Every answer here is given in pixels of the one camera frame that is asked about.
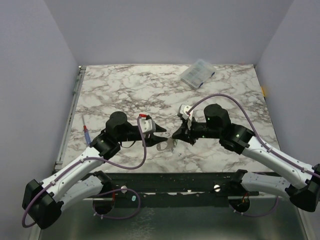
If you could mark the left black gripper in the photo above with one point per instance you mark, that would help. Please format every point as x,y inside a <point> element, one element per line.
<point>153,140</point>

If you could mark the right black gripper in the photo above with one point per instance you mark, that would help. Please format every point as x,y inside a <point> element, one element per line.
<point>188,131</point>

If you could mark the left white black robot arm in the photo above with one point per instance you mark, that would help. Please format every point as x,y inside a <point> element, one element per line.
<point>45,200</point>

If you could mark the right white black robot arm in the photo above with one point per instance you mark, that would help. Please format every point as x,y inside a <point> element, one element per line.
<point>295,180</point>

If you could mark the clear plastic organizer box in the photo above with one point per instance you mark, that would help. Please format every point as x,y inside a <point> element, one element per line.
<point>198,73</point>

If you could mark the red blue screwdriver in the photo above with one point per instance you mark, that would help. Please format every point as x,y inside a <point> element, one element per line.
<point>85,131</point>

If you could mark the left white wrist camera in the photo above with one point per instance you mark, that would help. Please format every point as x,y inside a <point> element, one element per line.
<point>147,126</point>

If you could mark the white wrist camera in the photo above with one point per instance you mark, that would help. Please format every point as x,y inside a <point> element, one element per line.
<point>147,126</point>
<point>184,112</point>

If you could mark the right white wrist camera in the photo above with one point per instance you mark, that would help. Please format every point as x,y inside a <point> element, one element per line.
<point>184,112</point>

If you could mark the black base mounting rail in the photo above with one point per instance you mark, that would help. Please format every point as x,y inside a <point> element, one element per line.
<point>174,190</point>

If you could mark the yellow tag on wall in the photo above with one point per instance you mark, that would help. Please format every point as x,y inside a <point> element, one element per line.
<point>263,92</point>

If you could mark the aluminium side rail left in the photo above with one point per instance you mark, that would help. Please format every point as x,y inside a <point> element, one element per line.
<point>73,143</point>

